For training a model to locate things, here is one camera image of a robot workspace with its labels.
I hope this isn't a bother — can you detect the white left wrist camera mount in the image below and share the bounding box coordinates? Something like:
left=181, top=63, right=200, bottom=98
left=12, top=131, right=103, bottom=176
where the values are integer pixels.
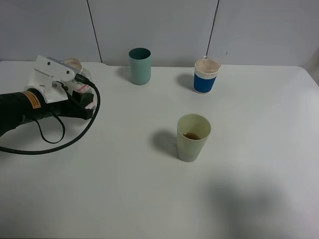
left=25, top=55, right=80, bottom=104

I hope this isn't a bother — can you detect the black braided left cable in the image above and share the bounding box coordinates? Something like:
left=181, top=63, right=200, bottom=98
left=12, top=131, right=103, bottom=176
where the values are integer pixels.
left=0, top=74, right=102, bottom=155

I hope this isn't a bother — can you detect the pale green plastic cup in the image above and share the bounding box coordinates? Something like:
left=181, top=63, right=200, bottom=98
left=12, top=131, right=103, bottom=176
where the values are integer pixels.
left=176, top=114, right=211, bottom=162

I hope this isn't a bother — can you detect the clear plastic drink bottle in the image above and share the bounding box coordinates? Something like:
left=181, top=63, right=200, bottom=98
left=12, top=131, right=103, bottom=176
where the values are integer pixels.
left=63, top=58, right=97, bottom=110

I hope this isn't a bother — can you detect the teal plastic cup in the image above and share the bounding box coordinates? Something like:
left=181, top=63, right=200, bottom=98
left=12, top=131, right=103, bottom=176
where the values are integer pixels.
left=129, top=48, right=152, bottom=85

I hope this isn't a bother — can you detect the blue and white paper cup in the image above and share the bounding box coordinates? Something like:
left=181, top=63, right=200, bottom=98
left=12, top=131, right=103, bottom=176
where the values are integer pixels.
left=193, top=59, right=221, bottom=94

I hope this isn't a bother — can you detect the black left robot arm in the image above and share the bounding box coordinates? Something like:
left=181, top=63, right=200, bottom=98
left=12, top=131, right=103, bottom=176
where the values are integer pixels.
left=0, top=88, right=94, bottom=135

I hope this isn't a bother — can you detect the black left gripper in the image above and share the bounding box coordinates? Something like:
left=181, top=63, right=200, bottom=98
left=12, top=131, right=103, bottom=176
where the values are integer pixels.
left=22, top=91, right=94, bottom=122

